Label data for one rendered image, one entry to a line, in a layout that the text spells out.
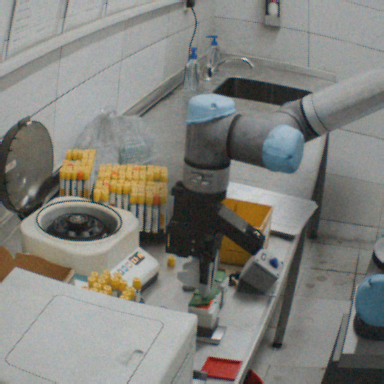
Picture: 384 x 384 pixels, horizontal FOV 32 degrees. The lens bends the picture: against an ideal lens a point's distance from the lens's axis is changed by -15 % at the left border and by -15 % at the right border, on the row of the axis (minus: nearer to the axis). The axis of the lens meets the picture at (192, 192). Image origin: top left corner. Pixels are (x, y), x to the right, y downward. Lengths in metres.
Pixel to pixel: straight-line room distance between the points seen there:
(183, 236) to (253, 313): 0.29
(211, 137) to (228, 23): 2.50
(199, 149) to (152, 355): 0.48
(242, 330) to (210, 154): 0.39
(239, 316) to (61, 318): 0.66
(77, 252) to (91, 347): 0.63
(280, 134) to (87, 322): 0.46
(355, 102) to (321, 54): 2.40
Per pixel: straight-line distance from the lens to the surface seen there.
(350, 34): 3.56
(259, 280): 1.52
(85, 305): 0.89
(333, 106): 1.21
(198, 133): 1.18
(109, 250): 1.45
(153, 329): 0.85
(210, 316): 1.33
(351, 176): 3.76
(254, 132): 1.15
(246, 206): 1.73
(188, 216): 1.26
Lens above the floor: 1.65
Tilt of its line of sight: 23 degrees down
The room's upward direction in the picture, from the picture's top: 4 degrees clockwise
